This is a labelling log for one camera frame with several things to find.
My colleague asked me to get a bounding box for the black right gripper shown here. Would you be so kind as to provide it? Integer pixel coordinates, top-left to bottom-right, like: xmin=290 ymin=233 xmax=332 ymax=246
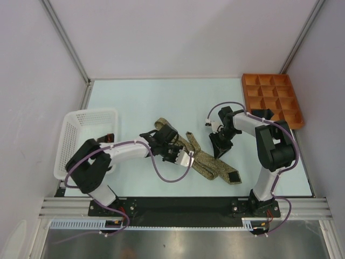
xmin=209 ymin=127 xmax=239 ymax=159

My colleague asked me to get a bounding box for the olive gold patterned tie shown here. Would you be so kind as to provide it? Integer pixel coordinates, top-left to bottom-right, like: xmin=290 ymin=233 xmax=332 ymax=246
xmin=168 ymin=132 xmax=242 ymax=185

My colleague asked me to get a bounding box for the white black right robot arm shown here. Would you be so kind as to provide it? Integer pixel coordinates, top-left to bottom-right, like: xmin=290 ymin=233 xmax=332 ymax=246
xmin=205 ymin=106 xmax=299 ymax=216

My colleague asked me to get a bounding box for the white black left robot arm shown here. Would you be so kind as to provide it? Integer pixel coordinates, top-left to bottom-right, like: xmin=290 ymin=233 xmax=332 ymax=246
xmin=65 ymin=125 xmax=193 ymax=216

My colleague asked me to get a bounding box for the dark rolled tie in tray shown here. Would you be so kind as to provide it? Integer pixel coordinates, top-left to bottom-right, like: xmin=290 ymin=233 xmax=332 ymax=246
xmin=251 ymin=109 xmax=274 ymax=120

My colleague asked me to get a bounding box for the dark red tie in basket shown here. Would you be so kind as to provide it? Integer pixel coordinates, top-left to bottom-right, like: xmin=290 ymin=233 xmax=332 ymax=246
xmin=96 ymin=133 xmax=115 ymax=143

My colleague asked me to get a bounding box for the orange compartment tray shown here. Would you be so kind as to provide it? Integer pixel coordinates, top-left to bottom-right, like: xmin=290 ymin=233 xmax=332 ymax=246
xmin=241 ymin=73 xmax=305 ymax=130

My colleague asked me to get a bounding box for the white perforated plastic basket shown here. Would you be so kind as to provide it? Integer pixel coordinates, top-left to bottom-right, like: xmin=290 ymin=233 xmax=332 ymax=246
xmin=53 ymin=108 xmax=119 ymax=180

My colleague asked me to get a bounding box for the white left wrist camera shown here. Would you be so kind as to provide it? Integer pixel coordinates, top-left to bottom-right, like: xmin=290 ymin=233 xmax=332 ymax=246
xmin=175 ymin=150 xmax=194 ymax=167

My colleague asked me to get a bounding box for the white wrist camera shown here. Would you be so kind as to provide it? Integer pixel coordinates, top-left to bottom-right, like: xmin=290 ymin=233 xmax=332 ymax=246
xmin=205 ymin=118 xmax=224 ymax=134
xmin=175 ymin=150 xmax=194 ymax=167

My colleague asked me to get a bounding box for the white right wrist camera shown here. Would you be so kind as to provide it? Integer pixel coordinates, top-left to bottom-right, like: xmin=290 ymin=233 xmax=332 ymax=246
xmin=205 ymin=118 xmax=224 ymax=134

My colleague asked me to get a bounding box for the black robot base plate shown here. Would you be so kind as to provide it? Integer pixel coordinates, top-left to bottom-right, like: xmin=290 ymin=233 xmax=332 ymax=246
xmin=88 ymin=196 xmax=281 ymax=218

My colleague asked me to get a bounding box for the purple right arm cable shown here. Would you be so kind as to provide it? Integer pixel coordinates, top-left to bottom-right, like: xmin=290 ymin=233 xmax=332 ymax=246
xmin=206 ymin=101 xmax=300 ymax=238

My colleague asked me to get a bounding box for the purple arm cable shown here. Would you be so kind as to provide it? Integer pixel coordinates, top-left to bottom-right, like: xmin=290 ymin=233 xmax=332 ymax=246
xmin=53 ymin=137 xmax=195 ymax=243
xmin=206 ymin=101 xmax=300 ymax=238

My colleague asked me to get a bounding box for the aluminium front frame rail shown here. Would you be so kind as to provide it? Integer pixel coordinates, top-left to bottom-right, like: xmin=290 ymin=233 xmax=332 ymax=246
xmin=39 ymin=197 xmax=332 ymax=220

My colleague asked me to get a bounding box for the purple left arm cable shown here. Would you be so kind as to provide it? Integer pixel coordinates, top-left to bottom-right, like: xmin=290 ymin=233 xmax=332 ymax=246
xmin=53 ymin=137 xmax=195 ymax=243

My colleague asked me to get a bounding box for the white slotted cable duct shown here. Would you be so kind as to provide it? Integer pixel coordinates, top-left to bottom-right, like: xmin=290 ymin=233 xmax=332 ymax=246
xmin=50 ymin=219 xmax=123 ymax=230

